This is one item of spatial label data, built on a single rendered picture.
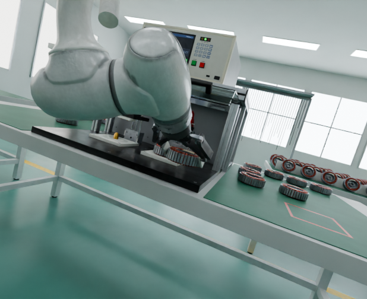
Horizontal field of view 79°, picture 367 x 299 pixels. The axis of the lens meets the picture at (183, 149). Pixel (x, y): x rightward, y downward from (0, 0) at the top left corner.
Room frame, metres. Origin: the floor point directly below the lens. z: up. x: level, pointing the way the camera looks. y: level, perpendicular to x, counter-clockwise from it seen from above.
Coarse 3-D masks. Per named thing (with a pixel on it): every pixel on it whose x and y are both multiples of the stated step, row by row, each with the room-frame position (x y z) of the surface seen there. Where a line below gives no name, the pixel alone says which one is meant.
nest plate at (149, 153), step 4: (144, 152) 0.82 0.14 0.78; (148, 152) 0.83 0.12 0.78; (152, 152) 0.85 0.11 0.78; (148, 156) 0.81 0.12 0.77; (152, 156) 0.81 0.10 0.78; (156, 156) 0.80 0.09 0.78; (160, 156) 0.82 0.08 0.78; (160, 160) 0.80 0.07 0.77; (164, 160) 0.79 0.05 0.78; (168, 160) 0.79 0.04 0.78; (172, 164) 0.78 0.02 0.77; (176, 164) 0.78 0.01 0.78; (180, 164) 0.81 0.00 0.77
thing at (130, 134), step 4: (128, 132) 1.06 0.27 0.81; (132, 132) 1.06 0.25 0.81; (136, 132) 1.05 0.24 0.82; (140, 132) 1.06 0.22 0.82; (124, 136) 1.07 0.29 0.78; (128, 136) 1.06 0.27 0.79; (132, 136) 1.05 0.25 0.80; (136, 136) 1.05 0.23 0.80; (140, 136) 1.06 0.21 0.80; (132, 140) 1.05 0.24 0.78; (140, 140) 1.07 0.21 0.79
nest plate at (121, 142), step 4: (92, 136) 0.88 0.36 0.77; (96, 136) 0.88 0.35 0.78; (100, 136) 0.89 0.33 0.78; (104, 136) 0.91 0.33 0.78; (108, 136) 0.94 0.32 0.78; (112, 136) 0.97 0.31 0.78; (100, 140) 0.87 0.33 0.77; (104, 140) 0.87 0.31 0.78; (108, 140) 0.86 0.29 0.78; (112, 140) 0.88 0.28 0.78; (116, 140) 0.91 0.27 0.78; (120, 140) 0.93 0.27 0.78; (124, 140) 0.96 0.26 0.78; (128, 140) 1.00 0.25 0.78; (116, 144) 0.85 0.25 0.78; (120, 144) 0.85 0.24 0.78; (124, 144) 0.88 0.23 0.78; (128, 144) 0.91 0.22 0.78; (132, 144) 0.94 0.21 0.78; (136, 144) 0.97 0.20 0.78
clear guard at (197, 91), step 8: (192, 88) 0.73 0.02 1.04; (200, 88) 0.73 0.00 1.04; (216, 88) 0.73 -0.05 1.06; (224, 88) 0.73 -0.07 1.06; (192, 96) 0.70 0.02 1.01; (200, 96) 0.70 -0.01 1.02; (208, 96) 0.70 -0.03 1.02; (216, 96) 0.70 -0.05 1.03; (224, 96) 0.70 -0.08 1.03; (232, 96) 0.70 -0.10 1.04; (224, 104) 0.67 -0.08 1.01; (240, 104) 0.97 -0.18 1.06
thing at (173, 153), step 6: (168, 150) 0.68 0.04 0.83; (174, 150) 0.66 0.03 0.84; (180, 150) 0.72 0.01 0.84; (186, 150) 0.73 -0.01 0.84; (168, 156) 0.66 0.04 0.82; (174, 156) 0.65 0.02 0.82; (180, 156) 0.64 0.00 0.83; (186, 156) 0.64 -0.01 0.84; (192, 156) 0.65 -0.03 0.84; (198, 156) 0.66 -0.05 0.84; (180, 162) 0.64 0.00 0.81; (186, 162) 0.64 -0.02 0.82; (192, 162) 0.65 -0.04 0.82; (198, 162) 0.66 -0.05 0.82
